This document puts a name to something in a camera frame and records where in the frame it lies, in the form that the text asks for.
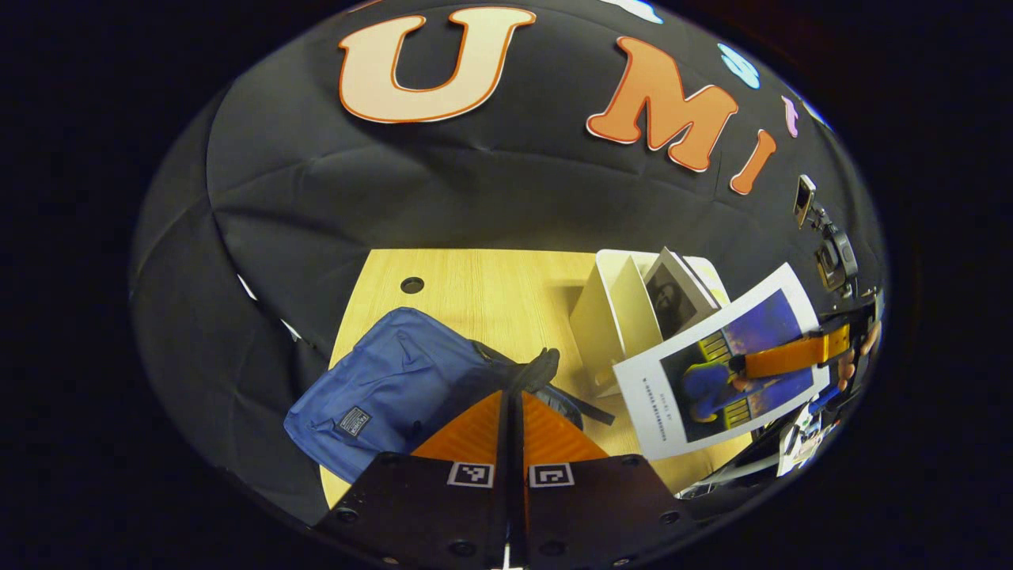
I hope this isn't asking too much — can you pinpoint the white printed packaging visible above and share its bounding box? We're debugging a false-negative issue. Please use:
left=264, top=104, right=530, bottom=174
left=776, top=400, right=840, bottom=478

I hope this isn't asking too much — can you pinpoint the white bookshelf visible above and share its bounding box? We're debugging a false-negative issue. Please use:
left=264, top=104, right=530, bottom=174
left=569, top=249, right=730, bottom=398

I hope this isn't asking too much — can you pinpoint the blue cover book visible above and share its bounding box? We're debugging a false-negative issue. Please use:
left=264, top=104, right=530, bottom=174
left=613, top=262, right=833, bottom=462

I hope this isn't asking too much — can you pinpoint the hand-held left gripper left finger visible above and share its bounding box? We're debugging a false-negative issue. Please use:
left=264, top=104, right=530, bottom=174
left=312, top=389, right=509, bottom=569

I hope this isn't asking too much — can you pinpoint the white portrait cover book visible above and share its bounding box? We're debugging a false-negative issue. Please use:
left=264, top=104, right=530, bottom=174
left=642, top=246, right=722, bottom=342

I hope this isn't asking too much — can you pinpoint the blue schoolbag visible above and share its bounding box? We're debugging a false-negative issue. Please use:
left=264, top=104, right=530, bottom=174
left=283, top=306, right=616, bottom=486

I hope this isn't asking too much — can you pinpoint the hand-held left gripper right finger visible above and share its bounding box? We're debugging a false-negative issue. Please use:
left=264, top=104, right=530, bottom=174
left=518, top=389, right=700, bottom=569

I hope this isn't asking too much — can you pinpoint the black action camera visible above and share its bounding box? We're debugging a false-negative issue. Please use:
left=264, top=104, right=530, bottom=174
left=814, top=226, right=860, bottom=296

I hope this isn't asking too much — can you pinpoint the smartphone on mount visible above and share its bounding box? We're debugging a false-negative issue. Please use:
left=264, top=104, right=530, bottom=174
left=793, top=174, right=818, bottom=229

